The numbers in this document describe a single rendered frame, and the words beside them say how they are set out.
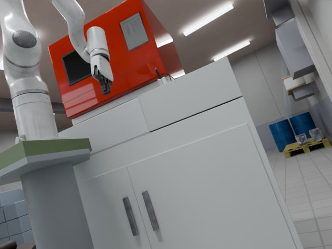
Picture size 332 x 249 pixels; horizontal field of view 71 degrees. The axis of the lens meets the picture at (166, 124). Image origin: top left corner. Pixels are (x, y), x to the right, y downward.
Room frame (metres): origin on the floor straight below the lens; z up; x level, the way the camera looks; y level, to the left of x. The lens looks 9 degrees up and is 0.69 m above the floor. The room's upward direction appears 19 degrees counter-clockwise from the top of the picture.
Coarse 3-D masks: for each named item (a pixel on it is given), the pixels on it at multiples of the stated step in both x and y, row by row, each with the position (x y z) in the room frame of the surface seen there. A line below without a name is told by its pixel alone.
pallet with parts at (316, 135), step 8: (296, 136) 4.88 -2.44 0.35; (304, 136) 4.83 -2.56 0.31; (312, 136) 4.78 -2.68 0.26; (320, 136) 4.68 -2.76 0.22; (296, 144) 5.37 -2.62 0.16; (304, 144) 4.84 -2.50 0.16; (312, 144) 4.73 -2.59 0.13; (328, 144) 4.61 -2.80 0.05; (288, 152) 4.95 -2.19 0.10; (304, 152) 4.82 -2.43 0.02
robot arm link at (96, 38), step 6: (90, 30) 0.97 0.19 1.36; (96, 30) 0.97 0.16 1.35; (102, 30) 0.99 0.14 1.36; (90, 36) 0.96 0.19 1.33; (96, 36) 0.96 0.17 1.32; (102, 36) 0.98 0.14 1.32; (90, 42) 0.96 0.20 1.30; (96, 42) 0.95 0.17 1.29; (102, 42) 0.96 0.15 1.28; (90, 48) 0.96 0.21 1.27; (96, 48) 0.95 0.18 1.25
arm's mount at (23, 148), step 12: (24, 144) 0.64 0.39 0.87; (36, 144) 0.67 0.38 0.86; (48, 144) 0.70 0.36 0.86; (60, 144) 0.74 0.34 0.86; (72, 144) 0.78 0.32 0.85; (84, 144) 0.83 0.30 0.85; (0, 156) 0.68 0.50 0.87; (12, 156) 0.66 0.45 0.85; (24, 156) 0.64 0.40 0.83; (0, 168) 0.69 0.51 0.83
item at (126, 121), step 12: (120, 108) 0.89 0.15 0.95; (132, 108) 0.87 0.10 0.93; (96, 120) 0.92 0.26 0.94; (108, 120) 0.90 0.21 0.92; (120, 120) 0.89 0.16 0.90; (132, 120) 0.87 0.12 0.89; (144, 120) 0.86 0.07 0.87; (60, 132) 0.97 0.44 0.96; (72, 132) 0.96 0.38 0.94; (84, 132) 0.94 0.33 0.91; (96, 132) 0.92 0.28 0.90; (108, 132) 0.91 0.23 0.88; (120, 132) 0.89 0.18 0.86; (132, 132) 0.88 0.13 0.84; (144, 132) 0.87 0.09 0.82; (96, 144) 0.93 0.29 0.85; (108, 144) 0.91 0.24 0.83
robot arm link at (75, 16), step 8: (56, 0) 0.90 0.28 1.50; (64, 0) 0.90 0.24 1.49; (72, 0) 0.92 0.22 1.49; (64, 8) 0.91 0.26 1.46; (72, 8) 0.91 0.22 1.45; (80, 8) 0.94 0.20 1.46; (64, 16) 0.94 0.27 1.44; (72, 16) 0.92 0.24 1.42; (80, 16) 0.94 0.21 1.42; (72, 24) 0.95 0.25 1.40; (80, 24) 0.97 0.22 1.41; (72, 32) 0.98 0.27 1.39; (80, 32) 1.01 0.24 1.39; (72, 40) 1.00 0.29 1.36; (80, 40) 1.02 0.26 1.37; (80, 48) 1.02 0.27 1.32; (88, 56) 1.02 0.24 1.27
